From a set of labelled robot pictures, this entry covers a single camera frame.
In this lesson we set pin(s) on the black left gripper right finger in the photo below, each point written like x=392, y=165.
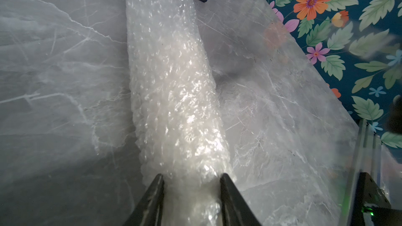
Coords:
x=235, y=210

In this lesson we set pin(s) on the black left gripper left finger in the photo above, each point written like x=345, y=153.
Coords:
x=149, y=210

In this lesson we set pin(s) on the clear bubble wrap sheet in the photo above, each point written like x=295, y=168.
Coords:
x=175, y=108

